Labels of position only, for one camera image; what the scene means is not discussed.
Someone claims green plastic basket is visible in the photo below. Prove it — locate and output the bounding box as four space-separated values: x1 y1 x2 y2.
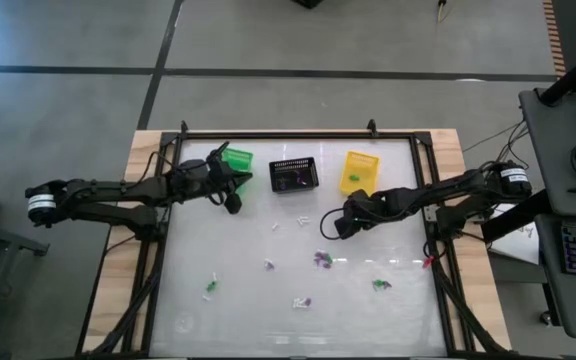
219 146 255 197

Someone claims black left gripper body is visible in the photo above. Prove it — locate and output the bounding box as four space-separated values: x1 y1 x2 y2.
170 158 242 197

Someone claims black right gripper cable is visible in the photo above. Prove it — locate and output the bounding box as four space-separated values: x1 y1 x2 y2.
319 207 347 242

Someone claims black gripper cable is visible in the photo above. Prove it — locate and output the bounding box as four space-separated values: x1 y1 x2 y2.
319 207 347 242
206 140 231 164

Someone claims yellow plastic basket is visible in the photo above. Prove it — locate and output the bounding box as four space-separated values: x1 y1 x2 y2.
338 150 381 200

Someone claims black pole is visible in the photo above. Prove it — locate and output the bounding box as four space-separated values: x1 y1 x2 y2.
537 38 576 107

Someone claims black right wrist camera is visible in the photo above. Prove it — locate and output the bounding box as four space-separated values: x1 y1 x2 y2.
334 213 359 240

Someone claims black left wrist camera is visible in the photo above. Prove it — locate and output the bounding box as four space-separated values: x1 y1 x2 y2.
223 192 243 215

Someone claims grey desk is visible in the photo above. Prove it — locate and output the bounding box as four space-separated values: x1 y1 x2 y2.
517 87 576 219

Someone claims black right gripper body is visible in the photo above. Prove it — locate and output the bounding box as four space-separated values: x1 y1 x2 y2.
345 189 404 226

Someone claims black table frame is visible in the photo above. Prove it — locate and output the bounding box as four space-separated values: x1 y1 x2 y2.
75 118 514 360

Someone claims black desk brace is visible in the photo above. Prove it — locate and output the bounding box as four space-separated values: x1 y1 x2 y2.
480 188 554 245

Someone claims white paper sheet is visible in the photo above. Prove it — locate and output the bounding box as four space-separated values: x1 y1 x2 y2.
487 199 540 266

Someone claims black plastic basket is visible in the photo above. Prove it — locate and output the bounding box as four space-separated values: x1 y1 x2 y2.
268 156 320 195

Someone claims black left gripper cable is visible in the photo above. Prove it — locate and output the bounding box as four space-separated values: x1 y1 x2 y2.
206 140 231 164

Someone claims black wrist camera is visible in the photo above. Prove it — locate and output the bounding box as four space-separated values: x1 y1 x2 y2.
334 213 359 240
223 192 243 215

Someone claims grey keyboard shelf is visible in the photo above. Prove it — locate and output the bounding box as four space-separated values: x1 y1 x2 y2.
534 213 576 341

